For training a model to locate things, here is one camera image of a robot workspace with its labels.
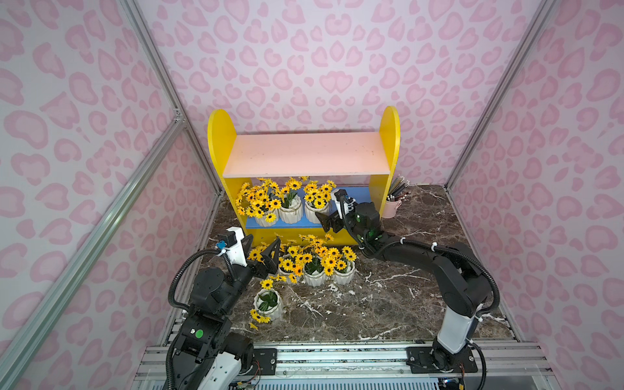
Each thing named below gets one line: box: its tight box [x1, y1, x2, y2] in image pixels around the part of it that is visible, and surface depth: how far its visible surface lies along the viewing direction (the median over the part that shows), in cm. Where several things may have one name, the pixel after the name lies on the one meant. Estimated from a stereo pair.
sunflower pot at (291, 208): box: [278, 177, 304, 224], surface depth 88 cm
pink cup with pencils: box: [381, 174, 411, 219], surface depth 105 cm
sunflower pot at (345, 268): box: [333, 245, 358, 286], surface depth 85 cm
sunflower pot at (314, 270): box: [299, 234, 334, 287], surface depth 86 cm
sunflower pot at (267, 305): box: [248, 278, 284, 330], surface depth 80 cm
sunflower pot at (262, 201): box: [235, 177, 283, 227], surface depth 82 cm
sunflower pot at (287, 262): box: [277, 246, 298, 278], surface depth 82 cm
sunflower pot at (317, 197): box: [303, 180, 337, 224], surface depth 82 cm
